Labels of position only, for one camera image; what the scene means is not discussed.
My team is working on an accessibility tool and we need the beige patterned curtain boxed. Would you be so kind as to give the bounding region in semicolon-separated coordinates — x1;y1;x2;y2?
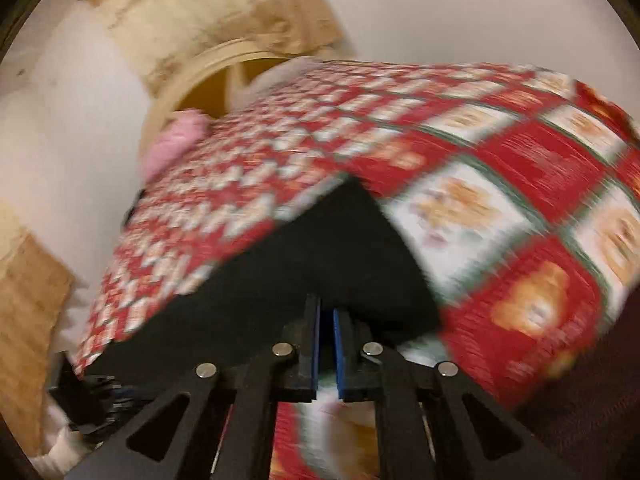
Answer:
81;0;346;99
0;199;77;457

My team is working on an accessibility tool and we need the white pillow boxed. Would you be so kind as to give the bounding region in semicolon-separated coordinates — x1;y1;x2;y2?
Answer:
247;56;323;98

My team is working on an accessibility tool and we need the red checked printed blanket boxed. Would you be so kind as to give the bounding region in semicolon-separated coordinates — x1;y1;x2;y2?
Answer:
74;60;640;480

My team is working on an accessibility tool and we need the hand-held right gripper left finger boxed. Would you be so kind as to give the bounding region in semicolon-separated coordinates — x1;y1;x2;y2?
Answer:
60;294;321;480

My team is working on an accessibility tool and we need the pink pillow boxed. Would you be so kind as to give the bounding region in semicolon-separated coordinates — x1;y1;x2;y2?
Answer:
141;108;207;182

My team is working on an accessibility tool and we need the black sock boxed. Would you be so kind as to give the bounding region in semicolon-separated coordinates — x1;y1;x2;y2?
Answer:
82;175;442;392

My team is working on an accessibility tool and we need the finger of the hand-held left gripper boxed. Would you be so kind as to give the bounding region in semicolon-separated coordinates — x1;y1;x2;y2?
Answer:
97;379;151;413

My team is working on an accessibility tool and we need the cream wooden headboard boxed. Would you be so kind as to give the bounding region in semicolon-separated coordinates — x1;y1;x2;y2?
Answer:
140;38;323;161

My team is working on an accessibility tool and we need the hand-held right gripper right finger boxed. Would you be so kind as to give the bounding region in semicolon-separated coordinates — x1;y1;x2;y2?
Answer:
333;308;567;480

